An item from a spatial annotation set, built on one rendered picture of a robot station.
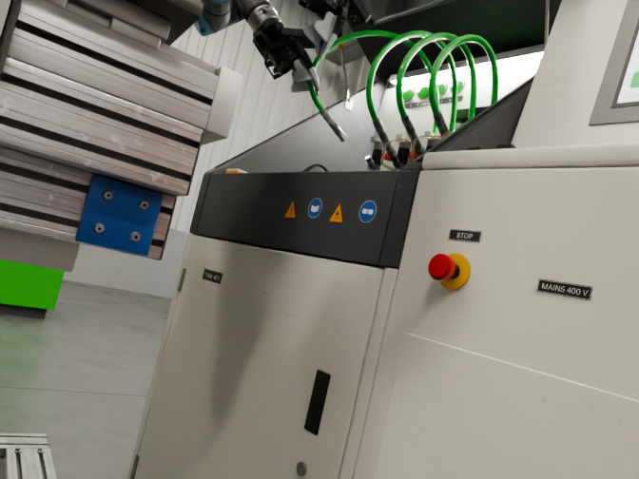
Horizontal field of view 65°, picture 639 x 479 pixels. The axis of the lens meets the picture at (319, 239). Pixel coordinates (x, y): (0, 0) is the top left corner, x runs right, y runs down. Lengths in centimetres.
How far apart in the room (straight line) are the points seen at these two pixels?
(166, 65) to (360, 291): 44
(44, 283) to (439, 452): 378
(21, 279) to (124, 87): 361
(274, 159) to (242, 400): 69
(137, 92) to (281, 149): 82
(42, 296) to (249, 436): 338
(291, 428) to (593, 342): 51
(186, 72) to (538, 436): 61
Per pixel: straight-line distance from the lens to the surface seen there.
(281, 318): 96
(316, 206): 95
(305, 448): 90
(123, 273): 760
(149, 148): 66
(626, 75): 104
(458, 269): 72
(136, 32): 70
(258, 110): 837
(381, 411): 78
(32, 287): 425
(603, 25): 115
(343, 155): 160
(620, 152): 68
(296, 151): 148
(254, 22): 138
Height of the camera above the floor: 75
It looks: 5 degrees up
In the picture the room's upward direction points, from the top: 13 degrees clockwise
